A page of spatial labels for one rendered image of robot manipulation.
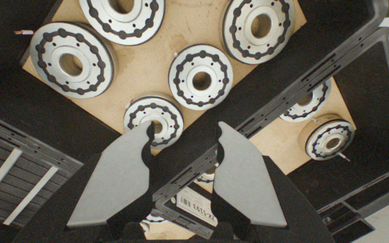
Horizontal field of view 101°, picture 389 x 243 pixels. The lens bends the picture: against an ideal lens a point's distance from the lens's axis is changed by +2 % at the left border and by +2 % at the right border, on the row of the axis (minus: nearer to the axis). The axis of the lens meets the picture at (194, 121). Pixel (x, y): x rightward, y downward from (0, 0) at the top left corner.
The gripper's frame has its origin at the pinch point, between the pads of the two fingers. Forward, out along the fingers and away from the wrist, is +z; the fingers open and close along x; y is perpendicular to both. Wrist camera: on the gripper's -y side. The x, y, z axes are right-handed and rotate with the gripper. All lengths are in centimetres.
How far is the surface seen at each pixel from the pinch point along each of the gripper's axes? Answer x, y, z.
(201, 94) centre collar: 2.2, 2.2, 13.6
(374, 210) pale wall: 242, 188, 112
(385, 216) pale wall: 246, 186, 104
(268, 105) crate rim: 10.4, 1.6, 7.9
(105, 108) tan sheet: -14.6, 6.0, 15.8
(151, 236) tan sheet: -11, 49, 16
